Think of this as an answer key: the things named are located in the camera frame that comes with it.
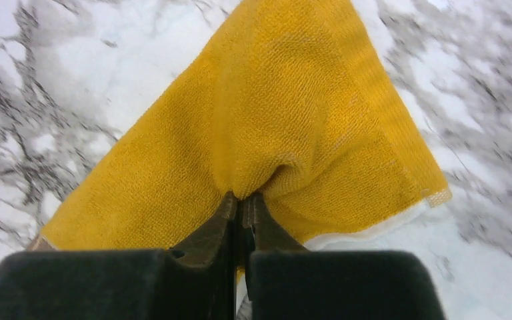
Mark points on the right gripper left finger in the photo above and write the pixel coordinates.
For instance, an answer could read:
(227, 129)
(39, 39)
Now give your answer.
(195, 279)

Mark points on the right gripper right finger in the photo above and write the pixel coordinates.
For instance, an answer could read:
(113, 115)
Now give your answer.
(287, 281)

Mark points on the yellow brown towel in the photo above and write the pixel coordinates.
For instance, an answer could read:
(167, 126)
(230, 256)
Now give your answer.
(288, 99)

